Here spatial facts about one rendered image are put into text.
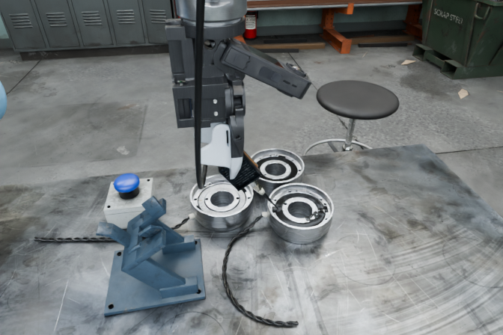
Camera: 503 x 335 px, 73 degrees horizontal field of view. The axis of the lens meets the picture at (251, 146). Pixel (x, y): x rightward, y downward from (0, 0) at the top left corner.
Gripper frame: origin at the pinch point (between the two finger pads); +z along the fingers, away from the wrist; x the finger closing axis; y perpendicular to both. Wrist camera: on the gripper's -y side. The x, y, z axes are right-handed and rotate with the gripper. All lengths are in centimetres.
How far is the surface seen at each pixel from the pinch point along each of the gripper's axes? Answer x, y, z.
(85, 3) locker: -330, 95, 41
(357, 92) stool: -81, -63, 31
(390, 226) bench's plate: 4.6, -24.8, 12.9
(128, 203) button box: -3.9, 16.7, 8.6
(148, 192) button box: -6.0, 13.7, 8.6
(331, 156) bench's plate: -15.7, -22.6, 13.0
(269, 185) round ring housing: -5.4, -6.7, 9.7
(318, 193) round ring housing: -1.8, -14.3, 9.6
